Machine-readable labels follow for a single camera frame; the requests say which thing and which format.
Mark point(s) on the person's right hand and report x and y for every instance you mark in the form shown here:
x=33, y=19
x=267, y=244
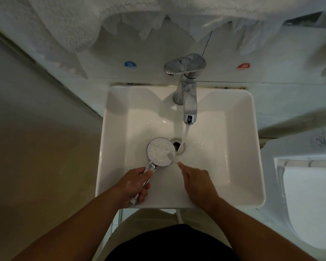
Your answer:
x=201, y=187

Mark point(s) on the person's left hand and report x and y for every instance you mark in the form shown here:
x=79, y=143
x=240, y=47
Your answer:
x=133, y=184

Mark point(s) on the chrome shower head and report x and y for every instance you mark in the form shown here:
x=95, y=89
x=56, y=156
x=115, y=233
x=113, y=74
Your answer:
x=157, y=152

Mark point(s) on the white ceramic sink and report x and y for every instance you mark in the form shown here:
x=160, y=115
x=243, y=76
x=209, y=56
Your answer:
x=228, y=149

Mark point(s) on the chrome sink faucet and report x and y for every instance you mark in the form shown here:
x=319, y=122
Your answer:
x=188, y=86

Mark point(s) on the person's right forearm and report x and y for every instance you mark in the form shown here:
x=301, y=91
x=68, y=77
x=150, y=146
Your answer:
x=260, y=236

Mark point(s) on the person's left forearm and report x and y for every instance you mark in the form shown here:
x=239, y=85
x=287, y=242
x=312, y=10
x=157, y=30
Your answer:
x=78, y=228

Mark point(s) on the black shirt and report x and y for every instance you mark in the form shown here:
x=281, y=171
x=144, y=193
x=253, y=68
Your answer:
x=168, y=244

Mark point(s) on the white toilet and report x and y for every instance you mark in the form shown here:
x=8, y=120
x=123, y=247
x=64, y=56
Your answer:
x=309, y=203

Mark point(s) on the white hanging towel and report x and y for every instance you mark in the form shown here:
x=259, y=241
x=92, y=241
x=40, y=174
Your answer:
x=70, y=24

